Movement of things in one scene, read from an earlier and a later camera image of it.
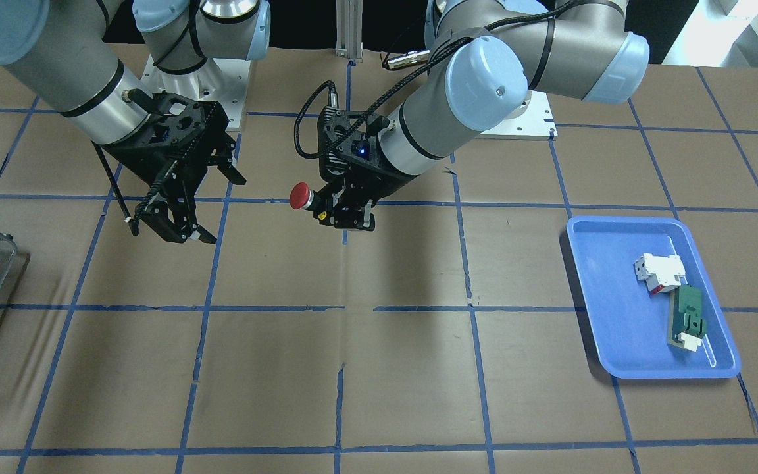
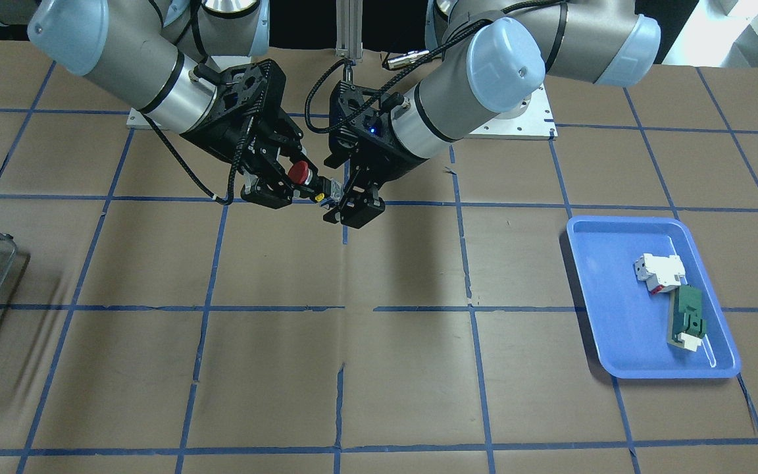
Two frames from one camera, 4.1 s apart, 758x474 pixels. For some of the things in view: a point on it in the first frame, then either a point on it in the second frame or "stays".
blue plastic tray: x=631 y=323 stays
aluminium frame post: x=349 y=29 stays
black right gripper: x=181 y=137 -> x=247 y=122
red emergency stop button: x=301 y=195 -> x=319 y=187
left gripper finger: x=359 y=216 stays
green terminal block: x=686 y=326 stays
